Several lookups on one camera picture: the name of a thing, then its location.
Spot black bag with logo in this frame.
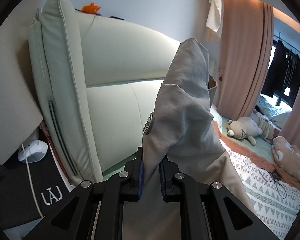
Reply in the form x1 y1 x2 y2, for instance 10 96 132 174
0 148 69 229

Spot pink curtain left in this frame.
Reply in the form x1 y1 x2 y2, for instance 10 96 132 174
217 0 274 120

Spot orange star decoration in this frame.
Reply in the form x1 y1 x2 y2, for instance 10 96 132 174
81 2 101 15

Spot dark hanging clothes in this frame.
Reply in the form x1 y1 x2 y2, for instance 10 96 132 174
261 40 300 107

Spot patterned white duvet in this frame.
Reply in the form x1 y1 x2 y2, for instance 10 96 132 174
212 121 300 239

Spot black small device on bed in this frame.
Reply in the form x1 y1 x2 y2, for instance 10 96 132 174
270 169 282 181

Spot beige striped plush toy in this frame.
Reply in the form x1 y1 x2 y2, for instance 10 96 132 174
250 109 281 140

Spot grey plush toy animal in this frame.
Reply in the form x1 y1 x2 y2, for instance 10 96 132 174
228 116 262 146

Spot beige large garment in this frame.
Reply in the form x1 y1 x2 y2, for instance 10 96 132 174
122 38 253 239

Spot peach cartoon pillow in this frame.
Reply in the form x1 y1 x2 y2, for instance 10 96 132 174
271 136 300 182

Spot white round lamp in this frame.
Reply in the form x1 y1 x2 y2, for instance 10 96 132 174
18 139 48 163

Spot cream upholstered headboard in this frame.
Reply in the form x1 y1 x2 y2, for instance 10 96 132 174
29 0 182 184

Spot white hanging cloth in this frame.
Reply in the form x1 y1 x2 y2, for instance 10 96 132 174
205 0 224 42

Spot white charger cable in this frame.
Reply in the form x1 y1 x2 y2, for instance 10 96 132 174
21 143 44 218

